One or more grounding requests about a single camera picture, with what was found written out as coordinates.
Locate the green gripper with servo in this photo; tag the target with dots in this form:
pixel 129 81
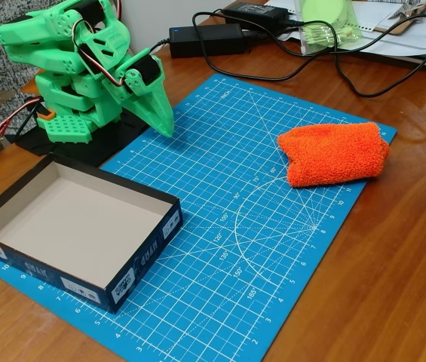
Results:
pixel 151 102

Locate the orange fuzzy sock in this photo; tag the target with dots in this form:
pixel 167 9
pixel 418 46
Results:
pixel 333 154

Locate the green 3D-printed robot arm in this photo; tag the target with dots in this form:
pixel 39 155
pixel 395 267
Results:
pixel 65 128

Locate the black power adapter blue light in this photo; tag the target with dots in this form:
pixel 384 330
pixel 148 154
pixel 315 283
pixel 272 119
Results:
pixel 209 39

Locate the black power adapter with label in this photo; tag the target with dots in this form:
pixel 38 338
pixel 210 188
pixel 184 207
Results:
pixel 254 11

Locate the blue cutting mat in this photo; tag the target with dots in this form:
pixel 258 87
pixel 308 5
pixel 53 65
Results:
pixel 216 226

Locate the dark blue cardboard box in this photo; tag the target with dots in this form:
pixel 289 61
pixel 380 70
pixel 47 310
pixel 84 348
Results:
pixel 77 226

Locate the green clear plastic container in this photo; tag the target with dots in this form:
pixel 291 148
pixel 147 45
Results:
pixel 329 22

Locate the white paper sheets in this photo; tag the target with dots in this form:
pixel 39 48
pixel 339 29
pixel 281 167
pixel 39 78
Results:
pixel 405 45

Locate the brown clipboard with metal clip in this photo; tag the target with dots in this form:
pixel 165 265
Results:
pixel 401 24

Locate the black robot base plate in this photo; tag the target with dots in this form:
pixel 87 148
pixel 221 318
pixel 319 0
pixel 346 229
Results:
pixel 95 147

